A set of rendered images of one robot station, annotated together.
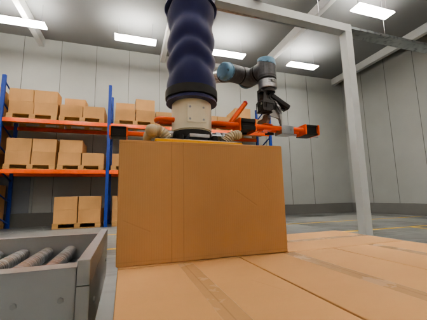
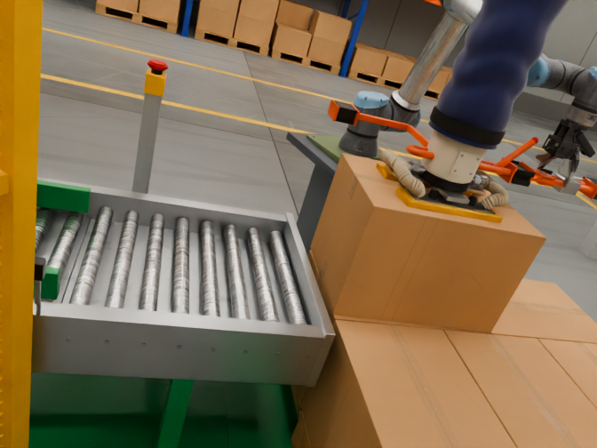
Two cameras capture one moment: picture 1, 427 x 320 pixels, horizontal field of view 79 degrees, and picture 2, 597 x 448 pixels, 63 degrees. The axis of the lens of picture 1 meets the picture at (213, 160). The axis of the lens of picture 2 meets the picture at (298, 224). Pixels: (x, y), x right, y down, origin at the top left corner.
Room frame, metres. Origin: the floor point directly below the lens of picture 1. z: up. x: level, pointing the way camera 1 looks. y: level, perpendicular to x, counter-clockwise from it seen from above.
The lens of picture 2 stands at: (-0.46, 0.50, 1.47)
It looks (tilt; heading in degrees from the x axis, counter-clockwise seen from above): 27 degrees down; 0
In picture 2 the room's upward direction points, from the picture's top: 18 degrees clockwise
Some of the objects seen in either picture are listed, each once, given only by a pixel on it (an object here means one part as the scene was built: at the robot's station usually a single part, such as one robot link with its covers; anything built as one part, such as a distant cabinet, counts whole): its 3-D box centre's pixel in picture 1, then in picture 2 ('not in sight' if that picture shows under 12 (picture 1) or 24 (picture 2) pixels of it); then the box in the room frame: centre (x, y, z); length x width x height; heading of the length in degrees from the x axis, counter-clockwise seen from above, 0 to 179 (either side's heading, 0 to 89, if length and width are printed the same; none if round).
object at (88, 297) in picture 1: (96, 277); (296, 293); (0.98, 0.42, 0.47); 0.70 x 0.03 x 0.15; 19
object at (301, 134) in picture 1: (307, 131); (596, 190); (1.28, -0.48, 1.07); 0.08 x 0.07 x 0.05; 109
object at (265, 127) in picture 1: (223, 132); (483, 155); (1.27, -0.06, 1.07); 0.93 x 0.30 x 0.04; 109
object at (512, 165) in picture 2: (244, 126); (515, 172); (1.17, -0.15, 1.07); 0.10 x 0.08 x 0.06; 19
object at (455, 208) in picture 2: (197, 141); (451, 201); (1.00, 0.06, 0.97); 0.34 x 0.10 x 0.05; 109
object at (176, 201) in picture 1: (196, 199); (416, 243); (1.11, 0.08, 0.74); 0.60 x 0.40 x 0.40; 107
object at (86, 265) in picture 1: (97, 247); (304, 269); (0.98, 0.43, 0.58); 0.70 x 0.03 x 0.06; 19
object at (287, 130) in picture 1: (284, 131); (564, 184); (1.24, -0.35, 1.07); 0.07 x 0.07 x 0.04; 19
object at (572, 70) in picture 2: (249, 77); (564, 76); (1.32, -0.20, 1.38); 0.12 x 0.12 x 0.09; 35
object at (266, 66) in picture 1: (266, 70); (594, 90); (1.23, -0.28, 1.38); 0.10 x 0.09 x 0.12; 35
